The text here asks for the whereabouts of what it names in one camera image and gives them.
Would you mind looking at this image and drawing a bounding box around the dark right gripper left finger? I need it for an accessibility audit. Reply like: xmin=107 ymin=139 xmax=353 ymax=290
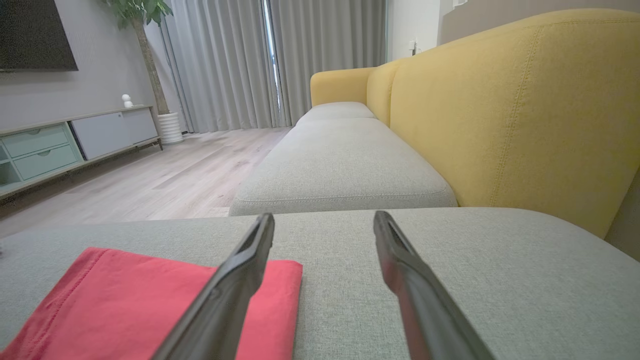
xmin=150 ymin=212 xmax=276 ymax=360

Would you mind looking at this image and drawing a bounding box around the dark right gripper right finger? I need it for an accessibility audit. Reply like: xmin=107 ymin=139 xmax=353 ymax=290
xmin=372 ymin=210 xmax=496 ymax=360

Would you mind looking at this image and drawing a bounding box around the red garment with striped trim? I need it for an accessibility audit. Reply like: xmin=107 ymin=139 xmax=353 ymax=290
xmin=0 ymin=247 xmax=304 ymax=360

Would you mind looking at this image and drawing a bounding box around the large grey sofa seat cushion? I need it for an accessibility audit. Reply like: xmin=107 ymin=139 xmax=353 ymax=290
xmin=0 ymin=206 xmax=640 ymax=360

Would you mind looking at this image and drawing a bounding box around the pale green television cabinet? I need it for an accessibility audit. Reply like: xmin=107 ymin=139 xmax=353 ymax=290
xmin=0 ymin=105 xmax=164 ymax=201

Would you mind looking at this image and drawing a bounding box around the yellow and grey sofa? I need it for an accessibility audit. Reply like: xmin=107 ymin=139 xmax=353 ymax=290
xmin=310 ymin=8 xmax=640 ymax=239

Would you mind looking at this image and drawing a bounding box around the grey curtain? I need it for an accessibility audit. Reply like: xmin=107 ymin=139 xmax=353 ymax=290
xmin=269 ymin=0 xmax=388 ymax=126
xmin=160 ymin=0 xmax=281 ymax=134

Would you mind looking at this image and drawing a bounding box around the green indoor tree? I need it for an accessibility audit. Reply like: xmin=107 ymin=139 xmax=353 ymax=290
xmin=100 ymin=0 xmax=174 ymax=116

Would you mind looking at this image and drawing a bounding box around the black wall television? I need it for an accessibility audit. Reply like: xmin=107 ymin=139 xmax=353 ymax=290
xmin=0 ymin=0 xmax=79 ymax=72

